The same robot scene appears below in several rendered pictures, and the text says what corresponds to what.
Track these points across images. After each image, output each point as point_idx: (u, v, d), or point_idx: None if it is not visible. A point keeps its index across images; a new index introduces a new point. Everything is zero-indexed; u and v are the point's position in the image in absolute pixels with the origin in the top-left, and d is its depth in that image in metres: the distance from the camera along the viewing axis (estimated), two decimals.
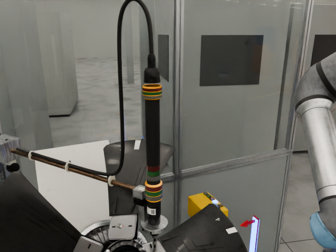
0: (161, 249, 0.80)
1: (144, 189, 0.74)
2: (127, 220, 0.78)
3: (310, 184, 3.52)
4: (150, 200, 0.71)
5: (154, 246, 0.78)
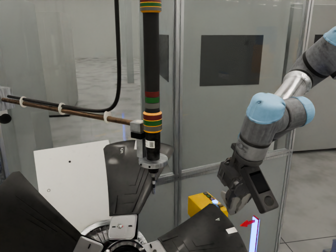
0: (161, 249, 0.80)
1: (142, 121, 0.68)
2: (127, 220, 0.78)
3: (310, 184, 3.52)
4: (148, 130, 0.65)
5: (153, 187, 0.73)
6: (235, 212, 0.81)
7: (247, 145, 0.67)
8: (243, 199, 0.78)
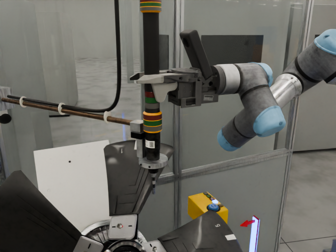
0: None
1: (142, 121, 0.68)
2: None
3: (310, 184, 3.52)
4: (148, 130, 0.65)
5: (153, 187, 0.73)
6: (138, 73, 0.64)
7: None
8: (166, 73, 0.63)
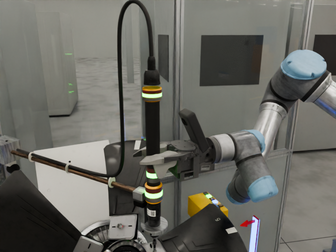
0: None
1: (144, 190, 0.74)
2: None
3: (310, 184, 3.52)
4: (150, 202, 0.71)
5: (154, 248, 0.77)
6: (141, 151, 0.70)
7: None
8: (167, 152, 0.69)
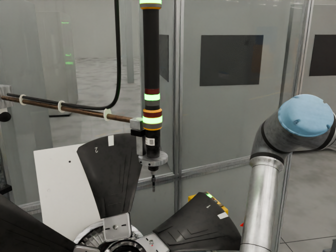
0: None
1: (142, 119, 0.68)
2: None
3: (310, 184, 3.52)
4: (148, 128, 0.65)
5: (153, 186, 0.72)
6: None
7: None
8: None
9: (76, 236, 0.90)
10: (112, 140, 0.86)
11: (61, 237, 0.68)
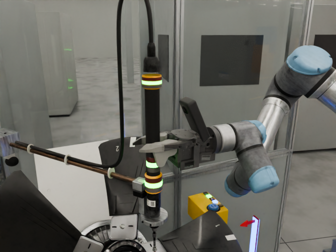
0: None
1: (144, 181, 0.73)
2: None
3: (310, 184, 3.52)
4: (149, 192, 0.70)
5: (154, 241, 0.77)
6: (140, 139, 0.69)
7: None
8: (167, 140, 0.68)
9: None
10: (134, 141, 0.88)
11: (69, 225, 0.70)
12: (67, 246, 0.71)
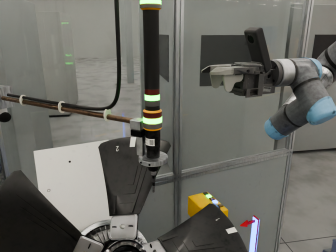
0: None
1: (142, 119, 0.68)
2: None
3: (310, 184, 3.52)
4: (148, 128, 0.65)
5: (152, 186, 0.72)
6: (209, 67, 0.72)
7: None
8: (234, 66, 0.71)
9: None
10: (134, 141, 0.88)
11: (69, 225, 0.70)
12: (67, 246, 0.71)
